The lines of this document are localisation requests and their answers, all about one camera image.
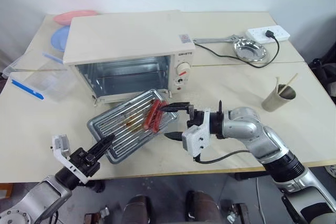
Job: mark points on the white power strip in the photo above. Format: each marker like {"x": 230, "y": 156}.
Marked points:
{"x": 258, "y": 33}

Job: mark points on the black bag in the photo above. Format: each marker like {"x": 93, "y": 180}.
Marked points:
{"x": 324, "y": 74}

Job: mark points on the wooden chopstick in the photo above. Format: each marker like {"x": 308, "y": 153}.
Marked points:
{"x": 278, "y": 82}
{"x": 290, "y": 81}

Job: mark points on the dark rounded shape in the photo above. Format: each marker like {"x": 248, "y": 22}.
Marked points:
{"x": 137, "y": 209}
{"x": 203, "y": 208}

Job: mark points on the red sausage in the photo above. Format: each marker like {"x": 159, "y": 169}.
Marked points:
{"x": 151, "y": 115}
{"x": 158, "y": 119}

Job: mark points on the thin wooden stick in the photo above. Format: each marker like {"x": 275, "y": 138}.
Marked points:
{"x": 39, "y": 70}

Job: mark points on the cream oven timer knob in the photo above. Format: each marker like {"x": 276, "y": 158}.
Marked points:
{"x": 183, "y": 68}

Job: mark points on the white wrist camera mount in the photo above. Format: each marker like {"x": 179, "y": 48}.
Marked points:
{"x": 61, "y": 146}
{"x": 195, "y": 140}

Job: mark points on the blue plastic plate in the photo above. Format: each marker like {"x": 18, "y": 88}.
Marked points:
{"x": 59, "y": 39}

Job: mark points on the grey-green cup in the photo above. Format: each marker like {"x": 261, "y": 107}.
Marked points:
{"x": 275, "y": 102}

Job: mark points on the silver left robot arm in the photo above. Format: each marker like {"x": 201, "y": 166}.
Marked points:
{"x": 39, "y": 200}

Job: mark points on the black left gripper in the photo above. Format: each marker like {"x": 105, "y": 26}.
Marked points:
{"x": 84, "y": 162}

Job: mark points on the ribbed silver baking tray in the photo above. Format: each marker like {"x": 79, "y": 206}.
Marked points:
{"x": 123, "y": 129}

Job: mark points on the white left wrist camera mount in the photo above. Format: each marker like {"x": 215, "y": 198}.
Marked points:
{"x": 61, "y": 146}

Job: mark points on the cream toaster oven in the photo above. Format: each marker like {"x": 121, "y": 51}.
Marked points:
{"x": 118, "y": 37}

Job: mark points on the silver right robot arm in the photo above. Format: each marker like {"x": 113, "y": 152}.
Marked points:
{"x": 262, "y": 134}

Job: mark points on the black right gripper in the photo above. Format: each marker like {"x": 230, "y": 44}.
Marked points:
{"x": 197, "y": 119}

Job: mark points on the pink plastic plate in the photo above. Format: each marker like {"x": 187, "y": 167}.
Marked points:
{"x": 73, "y": 15}

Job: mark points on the clear container with blue clips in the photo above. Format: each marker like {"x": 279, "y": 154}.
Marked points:
{"x": 39, "y": 82}

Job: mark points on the silver metal strainer bowl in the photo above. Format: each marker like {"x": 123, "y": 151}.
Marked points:
{"x": 249, "y": 49}

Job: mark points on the black power plug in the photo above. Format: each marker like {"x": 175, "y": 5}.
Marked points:
{"x": 270, "y": 34}

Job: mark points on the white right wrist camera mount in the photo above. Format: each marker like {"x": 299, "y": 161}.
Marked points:
{"x": 195, "y": 140}

